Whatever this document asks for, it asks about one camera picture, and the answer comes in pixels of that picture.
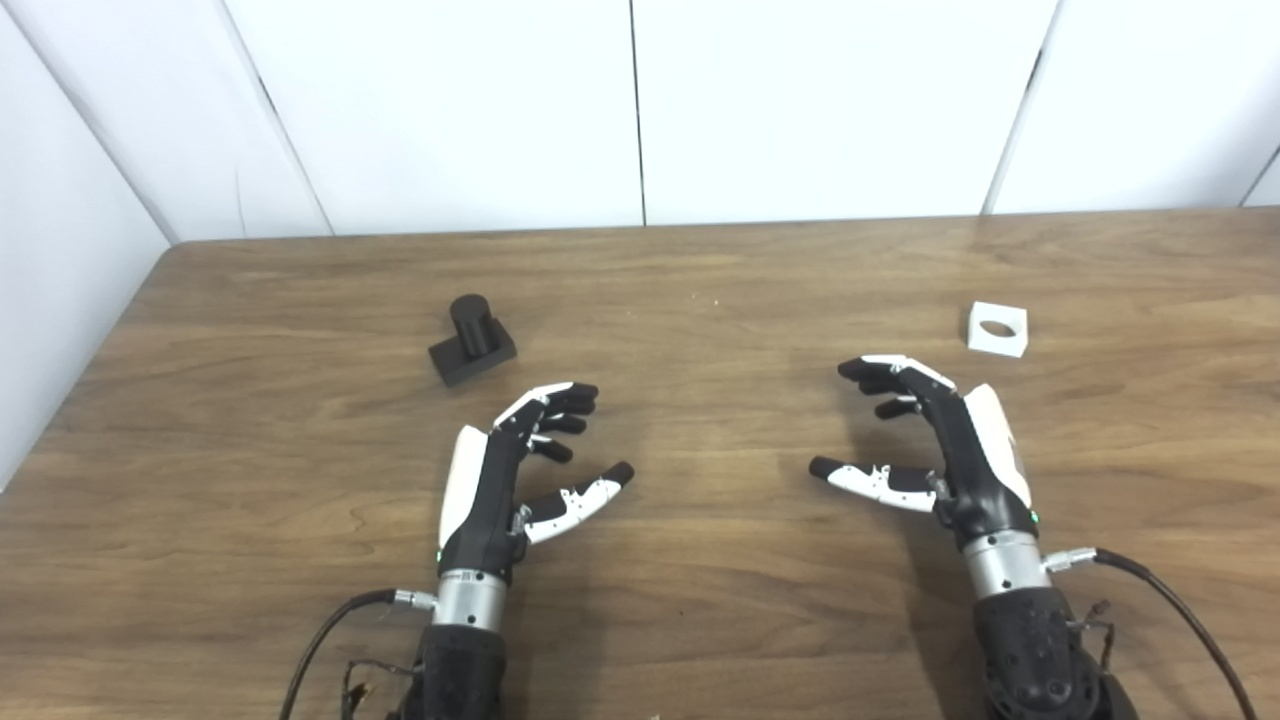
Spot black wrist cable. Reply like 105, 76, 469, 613
278, 588, 439, 720
1042, 545, 1259, 720

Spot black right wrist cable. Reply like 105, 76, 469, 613
1042, 545, 1259, 720

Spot white and black right hand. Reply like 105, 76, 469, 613
808, 354, 1041, 553

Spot black peg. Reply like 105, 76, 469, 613
428, 293, 518, 388

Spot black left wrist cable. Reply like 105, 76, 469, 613
278, 588, 439, 720

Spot thin right wrist wires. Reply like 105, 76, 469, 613
1068, 598, 1116, 673

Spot thin wrist wires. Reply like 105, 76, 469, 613
1068, 598, 1116, 673
340, 655, 421, 720

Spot thin left wrist wires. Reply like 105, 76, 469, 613
340, 655, 421, 720

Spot white and black left hand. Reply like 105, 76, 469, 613
437, 381, 636, 586

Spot white square piece with hole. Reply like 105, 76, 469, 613
966, 301, 1029, 359

